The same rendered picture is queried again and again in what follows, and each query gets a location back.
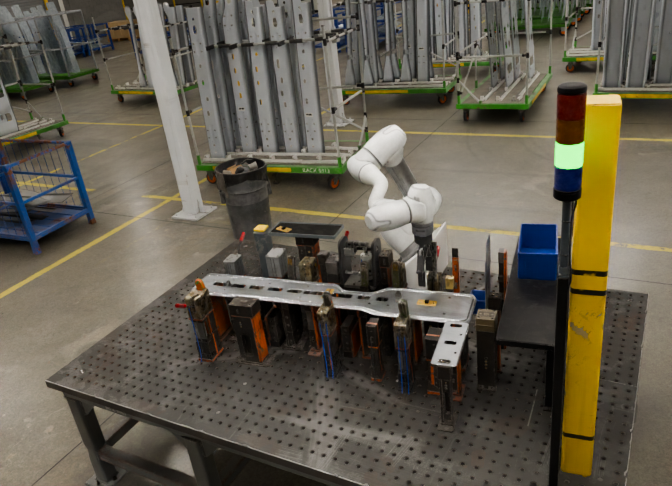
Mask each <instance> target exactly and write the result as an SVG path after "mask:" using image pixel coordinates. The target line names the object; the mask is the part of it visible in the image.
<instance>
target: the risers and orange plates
mask: <svg viewBox="0 0 672 486"><path fill-rule="evenodd" d="M259 302H260V307H261V310H260V313H261V319H262V323H263V329H264V333H265V338H266V343H267V345H269V346H273V347H280V346H281V345H282V343H283V342H284V341H285V339H286V335H285V330H284V324H283V319H282V313H281V309H279V308H276V305H274V306H273V305H272V302H267V301H259ZM382 320H383V334H384V344H385V355H386V356H391V355H392V353H393V351H394V338H393V328H392V318H390V317H382ZM341 330H342V342H343V349H344V351H343V352H344V357H347V358H355V356H356V354H357V353H358V351H359V349H360V347H361V337H360V328H359V320H358V321H357V322H356V316H355V315H347V317H346V318H345V320H344V322H343V323H342V325H341Z"/></svg>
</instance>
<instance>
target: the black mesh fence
mask: <svg viewBox="0 0 672 486"><path fill-rule="evenodd" d="M569 281H570V270H569V278H559V277H557V299H556V322H555V345H554V368H553V391H552V414H551V437H550V460H549V483H548V486H558V474H559V455H560V436H561V417H562V398H563V386H565V376H566V370H564V368H565V349H566V330H567V311H568V297H569V288H568V284H569ZM545 378H546V367H544V368H543V378H542V382H543V383H545Z"/></svg>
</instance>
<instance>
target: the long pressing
mask: <svg viewBox="0 0 672 486"><path fill-rule="evenodd" d="M202 280H203V282H204V284H205V287H206V288H208V290H209V295H210V296H217V297H227V298H235V297H236V296H243V297H253V298H259V301H267V302H277V303H286V304H296V305H306V306H316V307H320V306H321V305H322V303H323V299H322V298H321V297H322V295H312V294H304V292H305V291H313V292H324V291H326V289H334V291H333V293H334V294H345V295H352V297H351V298H344V297H333V296H332V300H333V304H334V308H336V309H346V310H355V311H363V312H366V313H368V314H371V315H373V316H381V317H390V318H397V316H398V314H399V309H398V302H395V292H396V291H400V292H401V293H402V298H403V299H406V300H407V302H408V309H409V315H410V320H419V321H429V322H438V323H444V322H446V321H452V322H462V323H469V322H470V321H471V319H472V316H473V312H474V309H475V305H476V302H477V299H476V297H475V296H474V295H472V294H466V293H454V292H443V291H431V290H419V289H407V288H395V287H387V288H384V289H381V290H378V291H375V292H360V291H348V290H344V289H342V288H341V287H340V286H339V285H338V284H334V283H322V282H310V281H299V280H287V279H275V278H264V277H252V276H240V275H229V274H217V273H210V274H208V275H206V276H205V277H204V278H203V279H202ZM228 280H229V281H230V283H231V284H232V285H234V284H237V285H245V287H243V288H238V287H231V286H232V285H231V286H227V284H226V286H216V285H214V284H215V283H226V281H228ZM269 283H270V284H269ZM251 286H258V287H264V288H263V289H261V290H259V289H249V288H250V287H251ZM269 288H280V289H282V291H270V290H268V289H269ZM224 289H225V290H224ZM290 289H291V290H301V291H302V292H301V293H291V292H287V291H288V290H290ZM333 293H332V294H333ZM359 296H367V297H370V298H369V299H368V300H365V299H358V297H359ZM449 297H451V298H449ZM377 298H387V299H388V300H387V301H377ZM419 299H420V300H430V301H437V304H436V306H427V305H417V301H418V300H419ZM369 303H370V304H369ZM387 305H389V306H387ZM443 313H444V314H443Z"/></svg>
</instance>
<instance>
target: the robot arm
mask: <svg viewBox="0 0 672 486"><path fill-rule="evenodd" d="M406 139H407V138H406V134H405V133H404V132H403V131H402V130H401V129H400V128H399V127H398V126H396V125H389V126H387V127H385V128H383V129H381V130H380V131H379V132H377V133H376V134H375V135H374V136H373V137H372V138H371V139H370V140H369V141H368V142H367V143H366V145H365V146H364V147H363V148H362V149H361V150H360V151H359V152H358V153H357V154H356V155H354V156H352V157H351V158H350V159H349V160H348V162H347V168H348V171H349V173H350V174H351V176H352V177H353V178H354V179H356V180H357V181H359V182H361V183H364V184H366V185H371V186H374V187H373V190H372V192H371V195H370V197H369V201H368V205H369V208H370V209H369V210H368V211H367V213H366V214H365V223H366V225H367V227H368V228H369V229H370V230H372V231H375V232H380V234H381V236H382V237H383V239H384V240H385V241H386V242H387V243H388V244H389V245H390V246H391V247H392V248H393V249H394V250H395V251H396V252H397V253H398V254H399V255H400V258H399V259H398V260H397V261H399V262H403V263H406V262H407V261H408V260H410V259H411V258H412V257H413V256H414V255H416V254H417V270H416V274H418V286H420V287H426V280H425V272H424V266H425V265H426V271H433V263H432V256H434V253H433V250H432V245H431V242H432V240H433V238H432V233H433V232H434V225H433V223H434V221H433V216H434V215H435V213H436V212H437V211H438V209H439V208H440V205H441V202H442V197H441V195H440V193H439V192H438V191H437V190H436V189H435V188H433V187H430V186H428V185H426V184H418V183H417V181H416V179H415V178H414V176H413V174H412V172H411V171H410V168H409V167H408V165H407V163H406V161H405V159H404V158H403V149H404V145H405V143H406ZM383 166H384V167H386V169H387V170H388V172H389V174H390V175H391V177H392V178H393V180H394V182H395V183H396V185H397V186H398V188H399V190H400V191H401V193H402V195H403V199H401V200H397V201H395V200H391V199H384V195H385V193H386V191H387V188H388V181H387V179H386V177H385V176H384V175H383V174H382V173H381V172H380V171H379V170H380V169H381V168H382V167H383Z"/></svg>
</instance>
